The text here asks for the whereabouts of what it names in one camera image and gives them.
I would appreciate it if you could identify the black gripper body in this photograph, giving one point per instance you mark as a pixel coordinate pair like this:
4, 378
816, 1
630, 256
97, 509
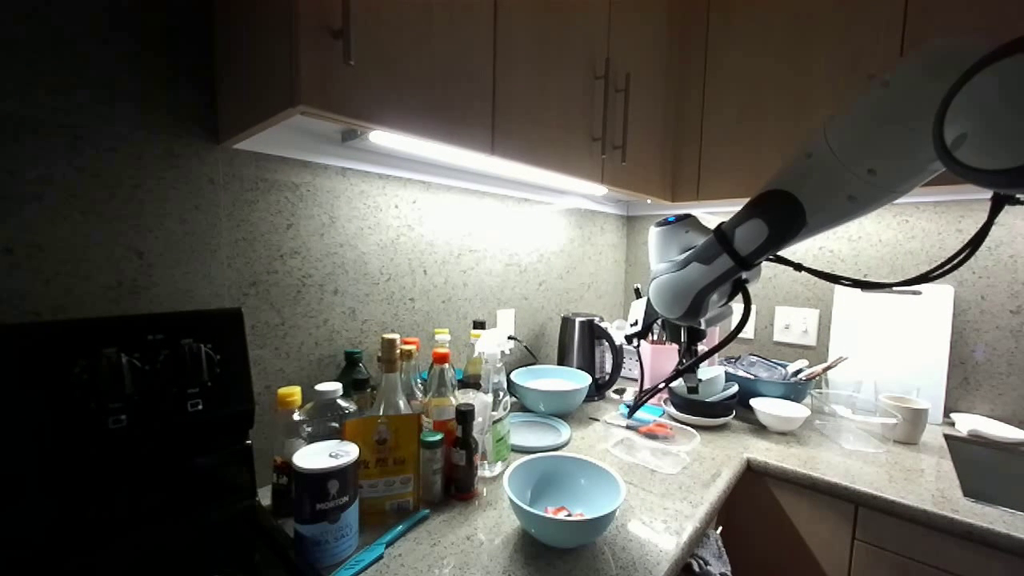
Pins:
669, 335

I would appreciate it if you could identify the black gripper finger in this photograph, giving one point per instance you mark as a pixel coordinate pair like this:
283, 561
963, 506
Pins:
690, 378
637, 385

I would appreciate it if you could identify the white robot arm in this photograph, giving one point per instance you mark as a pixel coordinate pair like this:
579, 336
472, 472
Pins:
851, 161

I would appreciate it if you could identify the grey blue bowl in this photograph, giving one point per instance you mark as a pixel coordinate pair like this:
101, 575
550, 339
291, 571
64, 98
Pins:
710, 383

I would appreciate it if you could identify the black bowl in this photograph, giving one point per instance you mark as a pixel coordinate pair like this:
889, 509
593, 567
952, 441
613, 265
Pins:
716, 404

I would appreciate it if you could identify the clear plastic container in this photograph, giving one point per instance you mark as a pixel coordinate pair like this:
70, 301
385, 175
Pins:
659, 455

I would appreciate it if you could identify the large light blue bowl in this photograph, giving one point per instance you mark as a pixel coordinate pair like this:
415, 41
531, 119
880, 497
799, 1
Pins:
547, 391

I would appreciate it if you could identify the small white bowl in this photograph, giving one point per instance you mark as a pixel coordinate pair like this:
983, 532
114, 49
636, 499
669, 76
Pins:
780, 416

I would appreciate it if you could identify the small light blue bowl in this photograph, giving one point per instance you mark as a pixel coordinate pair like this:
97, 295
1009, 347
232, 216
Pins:
565, 529

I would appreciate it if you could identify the clear glass container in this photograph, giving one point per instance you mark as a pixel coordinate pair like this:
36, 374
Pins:
851, 411

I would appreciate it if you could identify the bright blue round lid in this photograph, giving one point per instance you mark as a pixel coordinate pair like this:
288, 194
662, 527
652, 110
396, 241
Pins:
647, 411

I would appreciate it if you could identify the pink utensil holder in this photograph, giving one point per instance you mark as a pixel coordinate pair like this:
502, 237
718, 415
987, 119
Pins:
659, 363

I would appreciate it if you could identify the white plate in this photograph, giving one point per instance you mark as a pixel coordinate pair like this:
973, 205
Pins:
699, 425

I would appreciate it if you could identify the dark pan with dishes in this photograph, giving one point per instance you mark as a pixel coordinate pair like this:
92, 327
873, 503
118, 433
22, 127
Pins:
761, 385

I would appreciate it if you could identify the light blue round plate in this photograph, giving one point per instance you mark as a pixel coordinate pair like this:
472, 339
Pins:
540, 433

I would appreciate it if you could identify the small red object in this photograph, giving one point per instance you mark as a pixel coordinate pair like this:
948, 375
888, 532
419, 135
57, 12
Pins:
561, 514

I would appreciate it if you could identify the clear spray bottle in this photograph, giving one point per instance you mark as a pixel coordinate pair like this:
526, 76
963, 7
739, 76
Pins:
495, 428

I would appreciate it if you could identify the tall bottle with black cap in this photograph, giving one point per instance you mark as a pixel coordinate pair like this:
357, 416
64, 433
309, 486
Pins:
478, 339

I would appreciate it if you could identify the grey hanging towel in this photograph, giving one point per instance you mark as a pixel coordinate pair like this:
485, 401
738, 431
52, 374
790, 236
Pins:
710, 557

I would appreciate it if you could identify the small dark sauce bottle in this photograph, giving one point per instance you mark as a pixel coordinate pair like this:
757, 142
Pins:
461, 460

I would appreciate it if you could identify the brown lower cabinet door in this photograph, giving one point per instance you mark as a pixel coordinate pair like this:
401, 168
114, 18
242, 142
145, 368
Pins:
801, 540

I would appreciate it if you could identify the orange cap sauce bottle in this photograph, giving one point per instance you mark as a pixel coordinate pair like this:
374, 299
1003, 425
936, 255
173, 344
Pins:
440, 401
411, 374

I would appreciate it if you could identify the yellow cap bottle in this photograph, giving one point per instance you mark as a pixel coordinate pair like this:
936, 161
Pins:
441, 339
288, 428

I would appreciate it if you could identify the white cutting board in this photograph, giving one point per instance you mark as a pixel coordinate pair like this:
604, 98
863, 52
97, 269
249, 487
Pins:
889, 353

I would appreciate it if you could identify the white mug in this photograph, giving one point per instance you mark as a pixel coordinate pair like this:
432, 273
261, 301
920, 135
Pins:
909, 425

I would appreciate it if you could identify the small green lid jar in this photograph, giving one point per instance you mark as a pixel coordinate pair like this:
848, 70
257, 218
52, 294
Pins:
431, 467

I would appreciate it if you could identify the brown wooden cabinet door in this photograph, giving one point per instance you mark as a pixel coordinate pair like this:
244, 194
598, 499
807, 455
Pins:
652, 83
547, 76
948, 22
418, 65
787, 52

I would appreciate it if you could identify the white under cabinet light bar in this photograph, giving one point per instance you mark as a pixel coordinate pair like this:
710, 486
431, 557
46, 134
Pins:
480, 166

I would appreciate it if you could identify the large amber bottle yellow label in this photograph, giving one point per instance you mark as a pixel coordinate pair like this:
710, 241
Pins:
385, 460

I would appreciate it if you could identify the dark green glass bottle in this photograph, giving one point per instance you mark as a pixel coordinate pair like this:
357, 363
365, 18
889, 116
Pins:
357, 378

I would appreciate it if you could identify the brown lower drawer front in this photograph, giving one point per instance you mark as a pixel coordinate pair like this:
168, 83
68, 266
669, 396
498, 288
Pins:
937, 540

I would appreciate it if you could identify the white folded cloth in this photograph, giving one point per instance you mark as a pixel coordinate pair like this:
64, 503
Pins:
987, 431

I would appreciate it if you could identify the white cap bottle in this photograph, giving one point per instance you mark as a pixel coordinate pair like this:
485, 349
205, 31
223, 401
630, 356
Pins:
331, 411

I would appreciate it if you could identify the dark dish basin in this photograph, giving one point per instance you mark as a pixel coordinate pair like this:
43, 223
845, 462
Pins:
987, 474

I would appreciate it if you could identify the dark can with white lid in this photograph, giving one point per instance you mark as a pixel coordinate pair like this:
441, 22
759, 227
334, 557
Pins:
323, 499

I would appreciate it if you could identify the black stove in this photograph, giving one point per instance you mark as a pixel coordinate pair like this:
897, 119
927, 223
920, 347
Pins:
129, 428

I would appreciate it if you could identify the white double wall outlet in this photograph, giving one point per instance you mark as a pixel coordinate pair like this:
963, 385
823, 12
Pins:
795, 327

